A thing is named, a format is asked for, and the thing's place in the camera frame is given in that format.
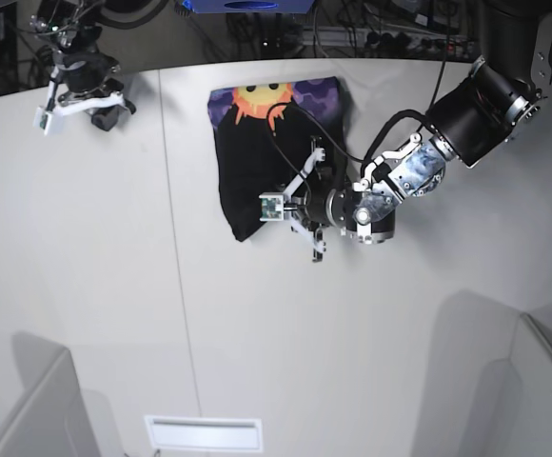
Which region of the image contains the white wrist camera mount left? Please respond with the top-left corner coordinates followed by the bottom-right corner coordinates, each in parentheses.
top-left (259, 136), bottom-right (326, 263)

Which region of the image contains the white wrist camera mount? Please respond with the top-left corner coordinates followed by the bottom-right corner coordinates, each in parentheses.
top-left (259, 136), bottom-right (326, 263)
top-left (32, 67), bottom-right (137, 135)

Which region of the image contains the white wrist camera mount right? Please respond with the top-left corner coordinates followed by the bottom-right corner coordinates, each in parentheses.
top-left (32, 67), bottom-right (137, 135)

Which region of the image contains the black T-shirt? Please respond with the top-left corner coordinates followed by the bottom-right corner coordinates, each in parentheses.
top-left (207, 76), bottom-right (346, 242)

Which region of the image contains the blue box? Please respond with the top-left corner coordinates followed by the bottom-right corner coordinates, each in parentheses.
top-left (172, 0), bottom-right (315, 16)

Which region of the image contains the black monitor stand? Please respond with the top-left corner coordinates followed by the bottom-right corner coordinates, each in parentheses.
top-left (0, 3), bottom-right (19, 83)

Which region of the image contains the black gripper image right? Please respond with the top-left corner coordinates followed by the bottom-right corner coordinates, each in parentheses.
top-left (304, 185), bottom-right (347, 229)

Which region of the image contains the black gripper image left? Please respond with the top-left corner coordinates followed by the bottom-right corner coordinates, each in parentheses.
top-left (51, 50), bottom-right (122, 95)

